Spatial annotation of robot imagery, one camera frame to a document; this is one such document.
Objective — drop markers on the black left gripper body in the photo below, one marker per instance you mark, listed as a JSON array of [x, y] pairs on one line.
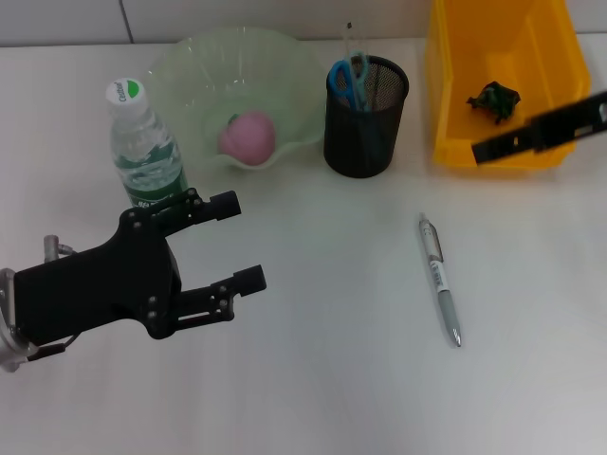
[[99, 289]]

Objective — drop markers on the green glass fruit bowl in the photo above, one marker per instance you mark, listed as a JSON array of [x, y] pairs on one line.
[[265, 80]]

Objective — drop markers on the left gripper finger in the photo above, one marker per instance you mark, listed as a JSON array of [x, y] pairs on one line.
[[251, 279], [225, 206]]

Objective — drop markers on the green plastic wrapper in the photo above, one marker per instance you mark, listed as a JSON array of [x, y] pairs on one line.
[[495, 102]]

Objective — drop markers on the clear green label water bottle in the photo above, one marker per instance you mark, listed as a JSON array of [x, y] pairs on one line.
[[147, 156]]

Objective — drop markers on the pink peach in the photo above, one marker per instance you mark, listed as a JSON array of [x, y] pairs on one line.
[[249, 137]]

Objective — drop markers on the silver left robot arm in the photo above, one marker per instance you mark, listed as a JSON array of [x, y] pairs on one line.
[[12, 341]]

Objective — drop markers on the yellow plastic bin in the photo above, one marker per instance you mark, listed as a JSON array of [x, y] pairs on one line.
[[502, 57]]

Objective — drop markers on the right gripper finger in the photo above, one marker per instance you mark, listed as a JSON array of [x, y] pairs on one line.
[[550, 130]]

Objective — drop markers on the grey white ballpoint pen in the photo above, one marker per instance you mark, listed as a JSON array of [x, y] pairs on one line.
[[443, 284]]

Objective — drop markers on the clear plastic ruler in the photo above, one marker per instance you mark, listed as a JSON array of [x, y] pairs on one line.
[[352, 45]]

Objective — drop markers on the black mesh pen holder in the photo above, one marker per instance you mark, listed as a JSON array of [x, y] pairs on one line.
[[362, 142]]

